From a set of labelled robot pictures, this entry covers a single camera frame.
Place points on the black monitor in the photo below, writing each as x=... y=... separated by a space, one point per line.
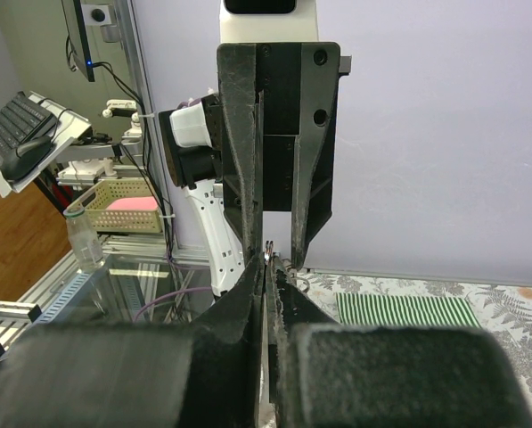
x=77 y=48

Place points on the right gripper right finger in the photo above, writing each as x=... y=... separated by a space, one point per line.
x=326 y=374

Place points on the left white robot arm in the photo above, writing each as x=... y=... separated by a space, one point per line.
x=192 y=136

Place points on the beige perforated basket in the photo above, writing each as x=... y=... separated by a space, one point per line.
x=100 y=195

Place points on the black computer mouse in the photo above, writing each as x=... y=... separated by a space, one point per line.
x=19 y=162

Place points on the clear glass bottle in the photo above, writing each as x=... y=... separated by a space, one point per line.
x=83 y=238

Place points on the green striped cloth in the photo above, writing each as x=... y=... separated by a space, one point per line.
x=384 y=310

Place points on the red handled metal key tool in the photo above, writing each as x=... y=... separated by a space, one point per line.
x=266 y=410

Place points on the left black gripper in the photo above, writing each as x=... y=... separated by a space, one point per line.
x=279 y=106

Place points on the black keyboard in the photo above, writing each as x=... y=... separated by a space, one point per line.
x=22 y=120

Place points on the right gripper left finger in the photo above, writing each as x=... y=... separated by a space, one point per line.
x=203 y=374

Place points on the pink sponge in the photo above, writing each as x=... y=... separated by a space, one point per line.
x=134 y=203

